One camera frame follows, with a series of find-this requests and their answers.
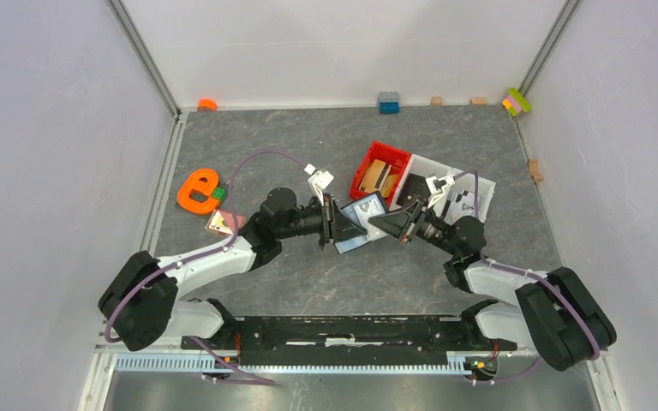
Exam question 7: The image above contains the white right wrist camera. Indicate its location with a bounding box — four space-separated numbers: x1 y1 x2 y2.
425 175 455 209

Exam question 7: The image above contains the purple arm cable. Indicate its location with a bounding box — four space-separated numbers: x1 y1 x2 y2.
453 170 602 362
103 149 310 344

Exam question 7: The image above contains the stack of gold credit cards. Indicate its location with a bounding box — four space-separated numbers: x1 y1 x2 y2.
359 159 398 199

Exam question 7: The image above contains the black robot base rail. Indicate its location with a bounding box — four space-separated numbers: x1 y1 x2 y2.
204 315 517 366

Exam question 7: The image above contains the pink wooden block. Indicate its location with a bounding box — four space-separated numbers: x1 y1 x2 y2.
205 209 247 235

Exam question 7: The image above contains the red plastic bin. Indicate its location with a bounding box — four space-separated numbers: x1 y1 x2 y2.
349 140 411 208

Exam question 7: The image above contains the blue grey lego block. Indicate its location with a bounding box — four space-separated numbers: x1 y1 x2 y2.
377 92 401 115

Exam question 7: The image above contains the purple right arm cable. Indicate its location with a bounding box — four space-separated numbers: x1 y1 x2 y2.
453 170 602 362

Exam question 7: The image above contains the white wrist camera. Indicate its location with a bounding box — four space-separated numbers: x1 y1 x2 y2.
304 164 334 205
425 175 455 209

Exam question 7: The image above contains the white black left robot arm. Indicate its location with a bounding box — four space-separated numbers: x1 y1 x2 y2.
98 188 367 351

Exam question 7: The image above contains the green lego brick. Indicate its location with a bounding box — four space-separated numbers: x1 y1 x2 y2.
211 187 227 202

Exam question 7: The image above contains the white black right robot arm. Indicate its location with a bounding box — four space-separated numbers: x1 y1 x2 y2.
368 200 618 371

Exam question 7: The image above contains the orange letter toy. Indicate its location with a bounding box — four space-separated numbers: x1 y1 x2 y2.
177 169 223 215

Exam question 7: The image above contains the orange round toy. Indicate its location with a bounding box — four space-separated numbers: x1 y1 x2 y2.
196 98 218 111

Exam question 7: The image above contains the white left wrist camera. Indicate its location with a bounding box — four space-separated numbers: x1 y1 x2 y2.
304 164 334 205

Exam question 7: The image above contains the white VIP credit card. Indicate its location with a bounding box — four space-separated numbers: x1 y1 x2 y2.
354 198 386 239

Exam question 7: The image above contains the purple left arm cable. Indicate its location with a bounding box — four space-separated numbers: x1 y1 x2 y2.
103 149 310 344

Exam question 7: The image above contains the green pink lego stack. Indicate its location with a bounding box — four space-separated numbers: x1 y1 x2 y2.
501 87 533 117

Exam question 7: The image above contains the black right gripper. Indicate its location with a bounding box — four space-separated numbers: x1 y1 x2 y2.
368 196 459 258

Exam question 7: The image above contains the white plastic bin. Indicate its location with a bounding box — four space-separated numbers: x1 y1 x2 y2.
389 154 457 211
441 169 496 224

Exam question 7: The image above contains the curved wooden arch block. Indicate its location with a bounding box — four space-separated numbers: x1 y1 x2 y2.
528 158 543 184

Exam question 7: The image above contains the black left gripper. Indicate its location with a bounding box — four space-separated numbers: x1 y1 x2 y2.
278 193 368 245

